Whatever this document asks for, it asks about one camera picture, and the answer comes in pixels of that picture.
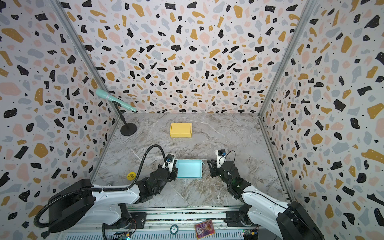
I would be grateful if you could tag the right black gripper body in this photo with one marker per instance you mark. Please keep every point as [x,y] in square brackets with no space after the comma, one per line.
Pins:
[216,167]

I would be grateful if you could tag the light blue paper box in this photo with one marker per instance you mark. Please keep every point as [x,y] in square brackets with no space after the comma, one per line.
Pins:
[189,169]

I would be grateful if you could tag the yellow paper box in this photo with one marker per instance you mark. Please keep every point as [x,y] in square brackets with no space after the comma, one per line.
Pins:
[181,130]

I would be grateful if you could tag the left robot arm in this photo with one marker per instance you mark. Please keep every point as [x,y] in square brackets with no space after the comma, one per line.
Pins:
[84,203]

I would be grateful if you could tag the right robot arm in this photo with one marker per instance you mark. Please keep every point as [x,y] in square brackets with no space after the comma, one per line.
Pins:
[288,221]

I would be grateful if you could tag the yellow round sticker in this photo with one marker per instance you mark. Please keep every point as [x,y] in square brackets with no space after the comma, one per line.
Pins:
[131,176]

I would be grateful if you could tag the round teal sticker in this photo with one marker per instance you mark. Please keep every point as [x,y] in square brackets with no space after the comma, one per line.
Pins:
[174,229]

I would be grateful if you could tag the black microphone stand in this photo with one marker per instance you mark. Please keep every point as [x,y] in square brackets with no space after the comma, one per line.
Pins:
[128,129]

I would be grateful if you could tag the colourful card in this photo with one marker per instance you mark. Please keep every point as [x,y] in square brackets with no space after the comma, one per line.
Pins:
[204,229]

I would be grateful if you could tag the mint green microphone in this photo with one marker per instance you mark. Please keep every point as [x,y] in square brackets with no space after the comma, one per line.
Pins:
[107,96]

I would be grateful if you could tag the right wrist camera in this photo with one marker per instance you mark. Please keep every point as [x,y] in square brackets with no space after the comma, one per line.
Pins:
[221,157]

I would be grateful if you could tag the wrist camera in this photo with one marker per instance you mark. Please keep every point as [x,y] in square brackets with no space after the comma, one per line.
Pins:
[170,162]
[221,157]

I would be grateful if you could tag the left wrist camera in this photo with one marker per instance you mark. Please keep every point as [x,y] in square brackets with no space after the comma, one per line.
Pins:
[170,162]

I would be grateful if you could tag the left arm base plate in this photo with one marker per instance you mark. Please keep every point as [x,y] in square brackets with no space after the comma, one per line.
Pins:
[130,221]

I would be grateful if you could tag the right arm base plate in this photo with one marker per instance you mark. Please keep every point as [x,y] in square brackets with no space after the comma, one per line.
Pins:
[238,219]

